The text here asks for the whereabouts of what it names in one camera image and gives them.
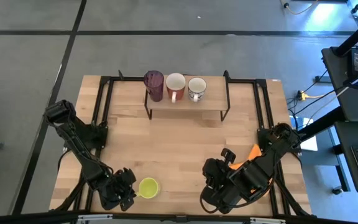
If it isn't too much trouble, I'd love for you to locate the black table frame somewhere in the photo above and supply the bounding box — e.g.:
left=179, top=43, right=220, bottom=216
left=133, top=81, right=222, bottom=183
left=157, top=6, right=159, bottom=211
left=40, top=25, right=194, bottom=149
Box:
left=50, top=69, right=314, bottom=218

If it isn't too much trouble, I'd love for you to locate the yellow-green cup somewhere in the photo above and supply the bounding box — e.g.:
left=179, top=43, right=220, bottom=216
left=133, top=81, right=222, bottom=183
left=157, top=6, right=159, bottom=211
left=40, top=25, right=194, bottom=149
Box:
left=135, top=177, right=161, bottom=200

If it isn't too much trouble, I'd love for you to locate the yellow power strip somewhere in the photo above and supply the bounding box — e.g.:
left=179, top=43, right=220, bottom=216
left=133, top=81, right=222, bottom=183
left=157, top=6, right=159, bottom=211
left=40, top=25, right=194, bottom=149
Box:
left=296, top=89, right=326, bottom=101

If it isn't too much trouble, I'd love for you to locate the white enamel mug blue rim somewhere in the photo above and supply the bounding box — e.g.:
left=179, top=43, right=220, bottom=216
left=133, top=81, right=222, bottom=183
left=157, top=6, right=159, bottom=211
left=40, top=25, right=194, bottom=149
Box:
left=187, top=77, right=208, bottom=103

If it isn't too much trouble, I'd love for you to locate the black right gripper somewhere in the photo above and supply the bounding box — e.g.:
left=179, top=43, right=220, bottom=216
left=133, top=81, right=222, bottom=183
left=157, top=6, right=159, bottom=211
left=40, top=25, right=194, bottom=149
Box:
left=201, top=148, right=238, bottom=200

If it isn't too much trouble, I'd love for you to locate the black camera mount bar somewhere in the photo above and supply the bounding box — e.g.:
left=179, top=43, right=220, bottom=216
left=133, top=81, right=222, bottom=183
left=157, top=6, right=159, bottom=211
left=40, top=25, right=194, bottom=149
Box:
left=0, top=210, right=358, bottom=224

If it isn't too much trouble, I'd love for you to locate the wooden shelf with black frame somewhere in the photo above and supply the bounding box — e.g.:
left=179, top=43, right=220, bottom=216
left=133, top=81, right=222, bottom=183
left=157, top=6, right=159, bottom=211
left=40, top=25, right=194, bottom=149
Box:
left=143, top=70, right=232, bottom=123

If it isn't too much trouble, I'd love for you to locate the black side desk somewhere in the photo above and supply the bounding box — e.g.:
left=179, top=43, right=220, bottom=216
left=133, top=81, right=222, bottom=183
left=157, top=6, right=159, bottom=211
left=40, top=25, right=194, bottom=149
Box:
left=321, top=45, right=358, bottom=196

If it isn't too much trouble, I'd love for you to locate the red mug with white handle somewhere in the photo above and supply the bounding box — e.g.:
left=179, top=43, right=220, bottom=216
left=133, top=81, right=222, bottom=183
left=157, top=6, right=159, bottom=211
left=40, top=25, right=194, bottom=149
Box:
left=165, top=72, right=187, bottom=104

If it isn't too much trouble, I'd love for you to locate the yellow floor cable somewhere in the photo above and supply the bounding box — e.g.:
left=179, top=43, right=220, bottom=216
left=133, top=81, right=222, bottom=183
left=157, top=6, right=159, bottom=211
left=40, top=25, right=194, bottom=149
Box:
left=282, top=0, right=320, bottom=16

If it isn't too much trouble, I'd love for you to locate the orange cloth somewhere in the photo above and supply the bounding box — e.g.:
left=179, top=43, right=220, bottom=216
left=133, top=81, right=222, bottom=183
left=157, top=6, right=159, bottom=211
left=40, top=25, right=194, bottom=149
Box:
left=227, top=143, right=263, bottom=195

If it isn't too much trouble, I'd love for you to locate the purple faceted tumbler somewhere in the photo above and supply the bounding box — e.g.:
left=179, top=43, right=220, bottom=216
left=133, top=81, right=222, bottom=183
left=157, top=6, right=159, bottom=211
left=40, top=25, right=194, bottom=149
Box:
left=143, top=70, right=165, bottom=103

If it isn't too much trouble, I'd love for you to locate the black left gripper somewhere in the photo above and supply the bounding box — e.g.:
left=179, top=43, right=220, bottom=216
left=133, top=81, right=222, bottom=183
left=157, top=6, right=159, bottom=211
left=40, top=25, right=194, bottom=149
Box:
left=99, top=167, right=137, bottom=212

